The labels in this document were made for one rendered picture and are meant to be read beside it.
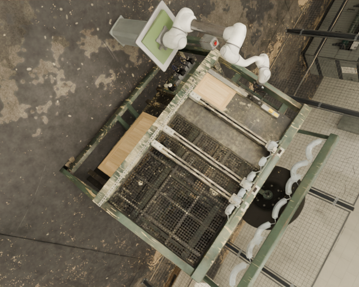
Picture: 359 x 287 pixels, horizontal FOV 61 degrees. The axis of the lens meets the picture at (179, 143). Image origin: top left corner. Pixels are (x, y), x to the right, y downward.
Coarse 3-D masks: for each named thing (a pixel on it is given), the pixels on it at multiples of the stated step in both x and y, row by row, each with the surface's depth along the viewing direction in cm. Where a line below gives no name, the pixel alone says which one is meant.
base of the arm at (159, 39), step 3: (165, 27) 303; (162, 30) 303; (165, 30) 304; (168, 30) 306; (162, 33) 302; (159, 36) 303; (162, 36) 301; (156, 39) 302; (159, 39) 304; (159, 42) 305; (162, 42) 304; (162, 45) 307; (159, 48) 308; (165, 48) 314
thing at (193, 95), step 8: (192, 96) 340; (200, 96) 341; (200, 104) 344; (208, 104) 339; (216, 112) 337; (224, 120) 340; (232, 120) 335; (240, 128) 333; (248, 136) 334; (256, 136) 331; (264, 144) 329; (272, 144) 315; (272, 152) 324
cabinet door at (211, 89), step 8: (208, 80) 352; (216, 80) 352; (200, 88) 349; (208, 88) 350; (216, 88) 350; (224, 88) 350; (208, 96) 347; (216, 96) 348; (224, 96) 348; (232, 96) 348; (216, 104) 345; (224, 104) 345
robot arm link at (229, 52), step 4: (228, 44) 262; (232, 44) 261; (224, 48) 261; (228, 48) 260; (232, 48) 261; (236, 48) 262; (220, 52) 266; (224, 52) 261; (228, 52) 261; (232, 52) 263; (236, 52) 265; (224, 56) 264; (228, 56) 263; (232, 56) 265; (236, 56) 267; (228, 60) 268; (232, 60) 268; (236, 60) 270
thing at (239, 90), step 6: (210, 72) 352; (216, 78) 353; (222, 78) 351; (228, 84) 349; (234, 90) 350; (240, 90) 348; (246, 96) 346; (252, 102) 347; (264, 108) 344; (270, 114) 345
